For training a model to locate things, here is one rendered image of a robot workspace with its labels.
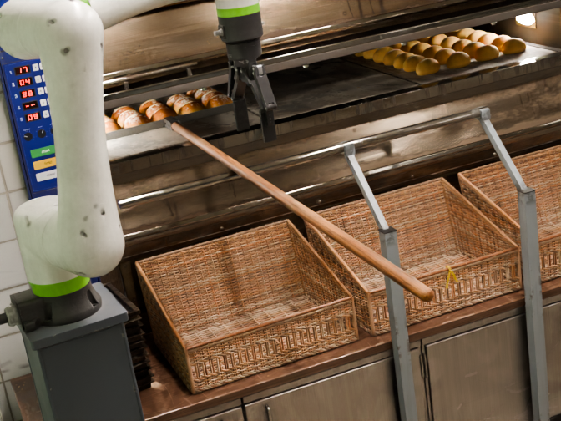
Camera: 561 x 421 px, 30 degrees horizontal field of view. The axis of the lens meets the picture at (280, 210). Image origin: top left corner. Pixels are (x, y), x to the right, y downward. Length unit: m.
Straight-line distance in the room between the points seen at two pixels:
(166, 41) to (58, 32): 1.42
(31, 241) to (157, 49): 1.31
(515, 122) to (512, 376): 0.95
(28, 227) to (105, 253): 0.20
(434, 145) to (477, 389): 0.88
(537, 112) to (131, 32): 1.54
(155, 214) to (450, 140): 1.10
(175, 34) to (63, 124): 1.41
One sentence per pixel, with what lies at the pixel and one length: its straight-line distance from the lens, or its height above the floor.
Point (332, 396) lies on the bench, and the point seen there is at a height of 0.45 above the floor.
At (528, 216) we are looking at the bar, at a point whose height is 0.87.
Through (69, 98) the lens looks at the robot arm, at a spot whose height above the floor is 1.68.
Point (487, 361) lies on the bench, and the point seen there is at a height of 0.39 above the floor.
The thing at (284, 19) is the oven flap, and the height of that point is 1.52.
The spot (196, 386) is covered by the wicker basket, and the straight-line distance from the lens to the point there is 3.12.
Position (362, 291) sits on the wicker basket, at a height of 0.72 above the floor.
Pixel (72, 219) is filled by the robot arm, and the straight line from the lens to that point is 2.01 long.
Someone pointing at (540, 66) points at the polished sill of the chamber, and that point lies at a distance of 3.96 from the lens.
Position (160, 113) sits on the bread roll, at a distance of 3.71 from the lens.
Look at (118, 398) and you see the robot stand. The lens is 2.28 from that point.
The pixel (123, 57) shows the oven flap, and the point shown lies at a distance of 3.30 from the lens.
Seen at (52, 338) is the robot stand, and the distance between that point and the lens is 2.17.
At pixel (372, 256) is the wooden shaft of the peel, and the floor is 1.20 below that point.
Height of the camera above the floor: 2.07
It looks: 19 degrees down
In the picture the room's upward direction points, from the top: 9 degrees counter-clockwise
